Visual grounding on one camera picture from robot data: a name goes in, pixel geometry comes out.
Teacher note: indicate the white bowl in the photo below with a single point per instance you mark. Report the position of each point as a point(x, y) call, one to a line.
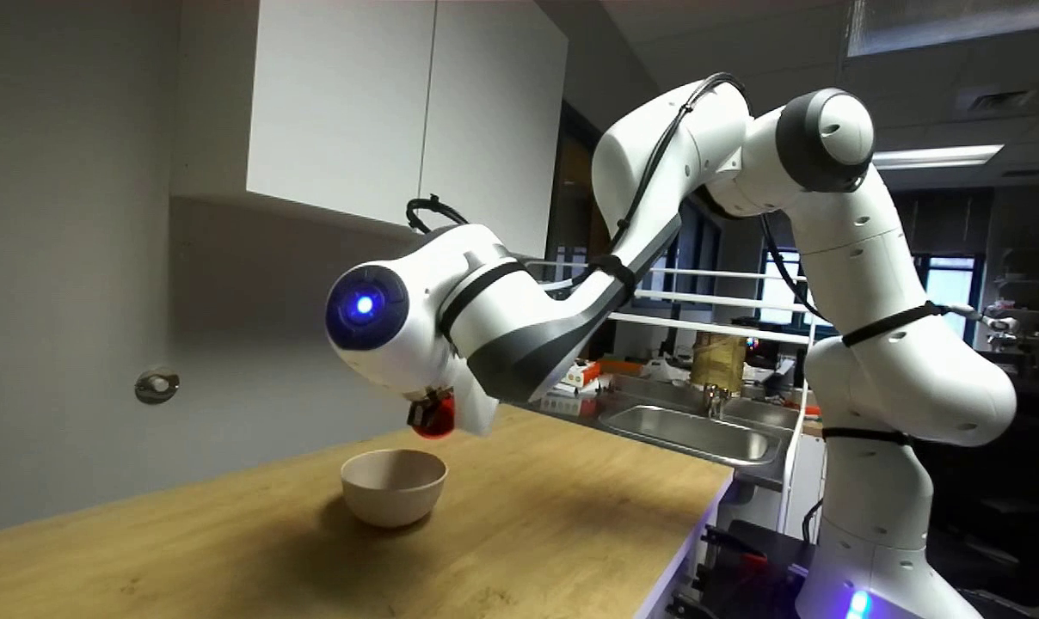
point(394, 492)

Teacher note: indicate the yellowish plastic jar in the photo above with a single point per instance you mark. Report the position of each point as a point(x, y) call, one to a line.
point(719, 361)

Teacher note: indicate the white wall cabinet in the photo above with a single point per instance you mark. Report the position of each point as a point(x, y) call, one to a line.
point(339, 103)

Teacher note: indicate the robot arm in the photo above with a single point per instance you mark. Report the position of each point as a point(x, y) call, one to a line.
point(881, 370)

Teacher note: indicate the stack of small boxes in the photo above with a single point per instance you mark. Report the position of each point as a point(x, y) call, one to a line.
point(571, 391)

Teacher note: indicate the steel tap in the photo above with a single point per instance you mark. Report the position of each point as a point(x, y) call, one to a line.
point(714, 400)

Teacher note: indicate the steel sink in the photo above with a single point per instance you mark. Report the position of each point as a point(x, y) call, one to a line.
point(696, 434)

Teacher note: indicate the orange cup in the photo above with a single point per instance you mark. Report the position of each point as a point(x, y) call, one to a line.
point(440, 421)

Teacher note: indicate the ceiling vent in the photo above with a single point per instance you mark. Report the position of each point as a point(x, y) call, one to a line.
point(997, 101)

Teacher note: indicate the round metal wall plate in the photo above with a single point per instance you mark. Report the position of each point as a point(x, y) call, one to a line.
point(156, 386)

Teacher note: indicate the white cabinet door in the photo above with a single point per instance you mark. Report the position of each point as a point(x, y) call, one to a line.
point(494, 129)
point(339, 103)

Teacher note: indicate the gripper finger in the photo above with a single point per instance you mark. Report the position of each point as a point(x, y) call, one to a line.
point(420, 413)

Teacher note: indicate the ceiling light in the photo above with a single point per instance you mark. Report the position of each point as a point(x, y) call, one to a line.
point(937, 156)

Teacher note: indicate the window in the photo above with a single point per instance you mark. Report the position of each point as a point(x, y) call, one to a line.
point(949, 288)

